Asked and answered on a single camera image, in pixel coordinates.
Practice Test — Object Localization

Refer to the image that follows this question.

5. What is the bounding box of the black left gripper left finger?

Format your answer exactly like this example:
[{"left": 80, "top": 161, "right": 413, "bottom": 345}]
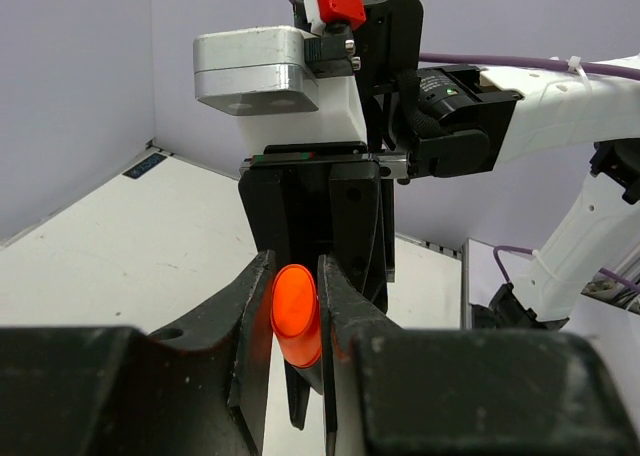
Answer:
[{"left": 114, "top": 251, "right": 276, "bottom": 455}]

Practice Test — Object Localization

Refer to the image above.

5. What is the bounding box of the orange translucent cap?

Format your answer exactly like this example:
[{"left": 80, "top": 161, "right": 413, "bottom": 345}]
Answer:
[{"left": 271, "top": 264, "right": 322, "bottom": 368}]

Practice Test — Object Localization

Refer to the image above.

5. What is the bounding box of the right black logo sticker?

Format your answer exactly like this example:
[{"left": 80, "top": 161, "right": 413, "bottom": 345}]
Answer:
[{"left": 122, "top": 153, "right": 167, "bottom": 180}]

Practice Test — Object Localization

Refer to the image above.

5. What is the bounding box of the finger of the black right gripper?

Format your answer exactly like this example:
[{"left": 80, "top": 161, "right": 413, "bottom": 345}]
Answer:
[{"left": 239, "top": 168, "right": 292, "bottom": 270}]

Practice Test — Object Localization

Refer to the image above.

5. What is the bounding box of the black highlighter orange cap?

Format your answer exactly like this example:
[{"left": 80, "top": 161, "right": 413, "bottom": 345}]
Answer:
[{"left": 284, "top": 354, "right": 324, "bottom": 431}]

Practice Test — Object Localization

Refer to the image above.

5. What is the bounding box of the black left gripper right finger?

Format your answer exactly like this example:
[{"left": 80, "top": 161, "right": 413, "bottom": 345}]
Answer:
[{"left": 317, "top": 255, "right": 415, "bottom": 455}]

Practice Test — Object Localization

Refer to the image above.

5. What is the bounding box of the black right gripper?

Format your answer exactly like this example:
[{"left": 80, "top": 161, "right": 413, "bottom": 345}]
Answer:
[{"left": 241, "top": 0, "right": 423, "bottom": 312}]

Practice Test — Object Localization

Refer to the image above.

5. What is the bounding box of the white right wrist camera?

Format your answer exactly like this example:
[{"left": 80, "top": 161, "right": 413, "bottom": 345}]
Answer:
[{"left": 193, "top": 0, "right": 367, "bottom": 155}]

